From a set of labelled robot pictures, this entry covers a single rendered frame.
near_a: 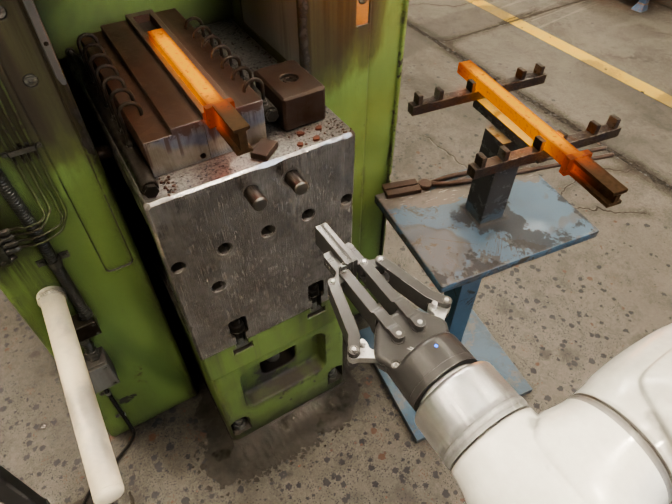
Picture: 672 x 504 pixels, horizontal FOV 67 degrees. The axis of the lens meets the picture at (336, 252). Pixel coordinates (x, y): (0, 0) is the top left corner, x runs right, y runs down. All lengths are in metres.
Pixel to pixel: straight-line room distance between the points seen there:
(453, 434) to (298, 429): 1.13
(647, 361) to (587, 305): 1.50
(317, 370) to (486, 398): 1.05
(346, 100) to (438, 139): 1.43
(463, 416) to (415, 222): 0.74
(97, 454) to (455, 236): 0.78
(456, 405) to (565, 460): 0.09
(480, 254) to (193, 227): 0.58
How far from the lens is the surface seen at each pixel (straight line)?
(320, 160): 0.91
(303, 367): 1.48
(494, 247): 1.12
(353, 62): 1.12
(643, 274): 2.19
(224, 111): 0.80
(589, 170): 0.91
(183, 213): 0.85
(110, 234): 1.11
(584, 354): 1.86
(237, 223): 0.91
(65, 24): 1.26
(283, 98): 0.90
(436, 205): 1.19
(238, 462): 1.55
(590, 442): 0.45
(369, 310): 0.53
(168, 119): 0.86
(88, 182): 1.03
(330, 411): 1.58
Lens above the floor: 1.43
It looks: 47 degrees down
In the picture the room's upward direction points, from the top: straight up
